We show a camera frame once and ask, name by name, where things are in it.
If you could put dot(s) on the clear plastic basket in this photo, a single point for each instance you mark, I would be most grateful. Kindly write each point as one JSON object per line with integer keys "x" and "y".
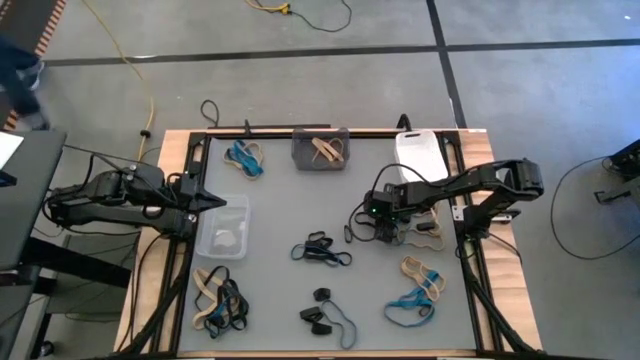
{"x": 235, "y": 210}

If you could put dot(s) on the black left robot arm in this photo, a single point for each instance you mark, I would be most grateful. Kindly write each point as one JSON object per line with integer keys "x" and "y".
{"x": 100, "y": 217}

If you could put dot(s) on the white paper sheet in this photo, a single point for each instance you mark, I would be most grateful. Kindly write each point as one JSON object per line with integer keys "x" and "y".
{"x": 7, "y": 147}

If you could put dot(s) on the black desk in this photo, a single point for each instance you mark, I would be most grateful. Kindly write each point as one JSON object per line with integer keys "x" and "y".
{"x": 35, "y": 200}

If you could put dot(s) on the black caster wheel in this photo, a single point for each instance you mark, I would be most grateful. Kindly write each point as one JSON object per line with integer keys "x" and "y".
{"x": 47, "y": 348}

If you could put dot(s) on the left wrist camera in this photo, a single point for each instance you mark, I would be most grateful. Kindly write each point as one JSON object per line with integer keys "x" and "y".
{"x": 189, "y": 184}

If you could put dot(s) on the black hook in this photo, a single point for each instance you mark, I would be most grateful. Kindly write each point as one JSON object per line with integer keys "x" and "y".
{"x": 400, "y": 125}

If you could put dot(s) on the dark navy thin rubber band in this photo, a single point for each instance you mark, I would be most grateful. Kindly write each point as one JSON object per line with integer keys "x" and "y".
{"x": 327, "y": 258}

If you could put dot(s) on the black equipment box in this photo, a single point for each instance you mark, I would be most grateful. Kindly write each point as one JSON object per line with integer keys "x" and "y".
{"x": 627, "y": 160}

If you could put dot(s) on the blue object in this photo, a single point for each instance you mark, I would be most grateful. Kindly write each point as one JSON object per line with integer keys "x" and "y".
{"x": 6, "y": 179}

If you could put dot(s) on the thin black rubber band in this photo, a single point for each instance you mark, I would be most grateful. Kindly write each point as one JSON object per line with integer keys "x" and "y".
{"x": 223, "y": 272}

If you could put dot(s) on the blue rubber band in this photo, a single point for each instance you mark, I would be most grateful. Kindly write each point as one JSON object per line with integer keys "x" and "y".
{"x": 432, "y": 277}
{"x": 401, "y": 235}
{"x": 248, "y": 162}
{"x": 400, "y": 303}
{"x": 218, "y": 314}

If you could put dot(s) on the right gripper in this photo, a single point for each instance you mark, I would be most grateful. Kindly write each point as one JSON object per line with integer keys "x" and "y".
{"x": 402, "y": 205}

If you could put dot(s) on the white plastic basket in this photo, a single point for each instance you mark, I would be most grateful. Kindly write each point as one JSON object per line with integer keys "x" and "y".
{"x": 417, "y": 150}

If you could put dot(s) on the grey table mat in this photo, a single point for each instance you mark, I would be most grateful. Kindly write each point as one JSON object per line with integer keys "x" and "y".
{"x": 280, "y": 300}

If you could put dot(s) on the grey plastic basket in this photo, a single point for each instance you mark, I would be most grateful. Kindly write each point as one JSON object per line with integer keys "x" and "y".
{"x": 302, "y": 155}

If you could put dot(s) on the black aluminium table frame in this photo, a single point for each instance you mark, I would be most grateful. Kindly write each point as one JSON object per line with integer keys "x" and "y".
{"x": 270, "y": 135}

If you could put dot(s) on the wide black rubber band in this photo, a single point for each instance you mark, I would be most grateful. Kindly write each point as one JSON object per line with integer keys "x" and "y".
{"x": 378, "y": 230}

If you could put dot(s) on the person in blue jeans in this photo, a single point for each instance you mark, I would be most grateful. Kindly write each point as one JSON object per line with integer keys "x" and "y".
{"x": 50, "y": 20}

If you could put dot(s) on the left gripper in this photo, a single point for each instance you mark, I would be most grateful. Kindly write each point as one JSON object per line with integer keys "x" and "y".
{"x": 187, "y": 203}

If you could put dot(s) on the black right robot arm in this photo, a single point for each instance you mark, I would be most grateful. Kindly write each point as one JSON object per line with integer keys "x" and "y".
{"x": 475, "y": 180}

